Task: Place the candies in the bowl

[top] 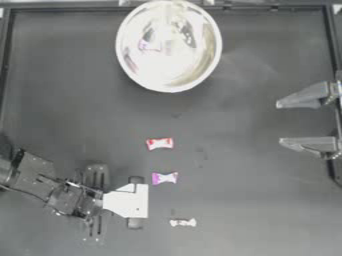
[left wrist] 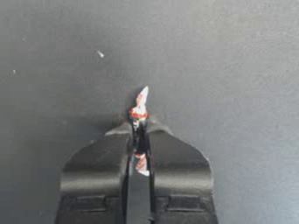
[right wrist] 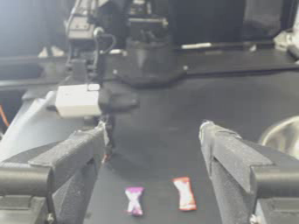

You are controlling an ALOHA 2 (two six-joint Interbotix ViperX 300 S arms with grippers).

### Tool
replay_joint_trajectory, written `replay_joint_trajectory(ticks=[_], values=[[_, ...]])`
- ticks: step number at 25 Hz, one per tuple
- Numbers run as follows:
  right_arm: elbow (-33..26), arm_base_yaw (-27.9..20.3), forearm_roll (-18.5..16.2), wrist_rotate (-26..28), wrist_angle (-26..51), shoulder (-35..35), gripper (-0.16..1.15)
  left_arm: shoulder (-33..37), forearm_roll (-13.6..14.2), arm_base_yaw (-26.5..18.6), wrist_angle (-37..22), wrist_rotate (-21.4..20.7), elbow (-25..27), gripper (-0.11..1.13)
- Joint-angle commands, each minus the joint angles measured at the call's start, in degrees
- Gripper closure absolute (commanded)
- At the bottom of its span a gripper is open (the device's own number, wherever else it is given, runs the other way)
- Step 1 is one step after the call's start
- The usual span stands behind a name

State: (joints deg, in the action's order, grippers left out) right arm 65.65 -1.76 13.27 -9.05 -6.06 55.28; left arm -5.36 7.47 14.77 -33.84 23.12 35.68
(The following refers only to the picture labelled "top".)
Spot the magenta white candy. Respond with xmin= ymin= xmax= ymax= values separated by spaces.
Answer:
xmin=151 ymin=171 xmax=179 ymax=186

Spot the black table frame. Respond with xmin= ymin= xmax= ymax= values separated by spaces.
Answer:
xmin=0 ymin=0 xmax=342 ymax=118

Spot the steel bowl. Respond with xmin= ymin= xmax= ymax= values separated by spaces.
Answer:
xmin=114 ymin=0 xmax=224 ymax=94

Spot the pale purple candy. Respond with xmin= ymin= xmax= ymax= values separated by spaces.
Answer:
xmin=136 ymin=39 xmax=165 ymax=54

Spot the red white candy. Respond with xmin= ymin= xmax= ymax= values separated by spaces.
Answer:
xmin=144 ymin=137 xmax=175 ymax=151

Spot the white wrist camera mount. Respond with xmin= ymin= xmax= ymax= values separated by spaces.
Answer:
xmin=101 ymin=182 xmax=151 ymax=220

